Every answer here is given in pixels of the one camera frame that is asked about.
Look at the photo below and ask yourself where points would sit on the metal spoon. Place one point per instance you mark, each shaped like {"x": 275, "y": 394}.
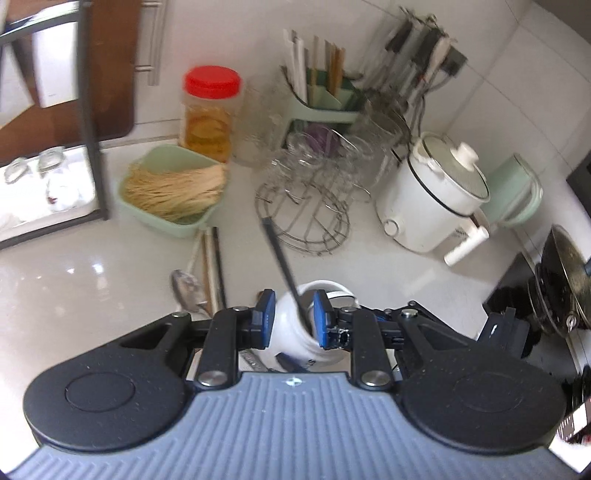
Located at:
{"x": 184, "y": 286}

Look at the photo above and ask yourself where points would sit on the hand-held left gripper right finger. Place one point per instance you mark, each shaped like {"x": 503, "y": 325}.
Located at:
{"x": 322, "y": 323}

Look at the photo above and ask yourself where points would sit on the brown wooden chopstick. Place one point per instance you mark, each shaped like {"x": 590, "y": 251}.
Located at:
{"x": 207, "y": 272}

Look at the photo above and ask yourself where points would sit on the purple tinted glass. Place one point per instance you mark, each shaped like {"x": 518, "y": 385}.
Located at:
{"x": 323, "y": 137}

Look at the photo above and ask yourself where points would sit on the white ceramic mug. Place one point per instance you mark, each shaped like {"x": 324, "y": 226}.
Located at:
{"x": 287, "y": 323}

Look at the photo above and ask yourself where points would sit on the wooden cutting board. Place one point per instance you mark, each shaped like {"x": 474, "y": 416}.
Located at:
{"x": 115, "y": 69}

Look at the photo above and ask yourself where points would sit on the white plastic cutting board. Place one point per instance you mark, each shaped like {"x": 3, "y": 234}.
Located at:
{"x": 55, "y": 64}

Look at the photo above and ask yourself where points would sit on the dried noodles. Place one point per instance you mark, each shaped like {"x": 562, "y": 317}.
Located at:
{"x": 180, "y": 189}

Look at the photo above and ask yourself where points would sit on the wok with lid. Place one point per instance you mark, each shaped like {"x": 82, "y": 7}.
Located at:
{"x": 563, "y": 272}

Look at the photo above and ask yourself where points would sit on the bunch of chopsticks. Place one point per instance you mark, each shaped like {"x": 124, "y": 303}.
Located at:
{"x": 304, "y": 64}

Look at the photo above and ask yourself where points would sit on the red lid plastic jar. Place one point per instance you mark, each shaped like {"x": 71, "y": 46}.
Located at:
{"x": 210, "y": 120}

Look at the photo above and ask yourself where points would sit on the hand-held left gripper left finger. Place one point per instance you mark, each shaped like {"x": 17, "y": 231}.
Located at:
{"x": 265, "y": 318}

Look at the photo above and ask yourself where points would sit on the black stove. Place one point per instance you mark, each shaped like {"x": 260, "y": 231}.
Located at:
{"x": 512, "y": 290}

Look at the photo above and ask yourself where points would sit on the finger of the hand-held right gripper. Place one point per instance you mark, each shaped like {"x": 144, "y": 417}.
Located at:
{"x": 385, "y": 315}

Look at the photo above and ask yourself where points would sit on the clear glass tumbler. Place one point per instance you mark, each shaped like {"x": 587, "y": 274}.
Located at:
{"x": 18, "y": 173}
{"x": 53, "y": 161}

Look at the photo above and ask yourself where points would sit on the glass pitcher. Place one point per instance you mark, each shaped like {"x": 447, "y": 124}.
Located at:
{"x": 392, "y": 138}

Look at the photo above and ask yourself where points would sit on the black chopstick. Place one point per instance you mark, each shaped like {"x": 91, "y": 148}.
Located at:
{"x": 277, "y": 258}
{"x": 220, "y": 267}

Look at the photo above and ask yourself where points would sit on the cluster of clear stemmed glasses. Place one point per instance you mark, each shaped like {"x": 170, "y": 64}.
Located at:
{"x": 360, "y": 138}

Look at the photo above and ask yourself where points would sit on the green plastic basket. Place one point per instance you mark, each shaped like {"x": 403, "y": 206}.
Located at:
{"x": 138, "y": 212}

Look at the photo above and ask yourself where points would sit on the white electric cooking pot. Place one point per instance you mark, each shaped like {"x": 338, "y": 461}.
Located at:
{"x": 425, "y": 203}

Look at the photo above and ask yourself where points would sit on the hanging kitchen utensils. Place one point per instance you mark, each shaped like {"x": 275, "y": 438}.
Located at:
{"x": 406, "y": 50}

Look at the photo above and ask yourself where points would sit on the mint green kettle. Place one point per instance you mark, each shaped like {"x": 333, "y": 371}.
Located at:
{"x": 512, "y": 194}

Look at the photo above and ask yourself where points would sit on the tall clear glass jar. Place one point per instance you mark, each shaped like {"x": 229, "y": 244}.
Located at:
{"x": 254, "y": 134}

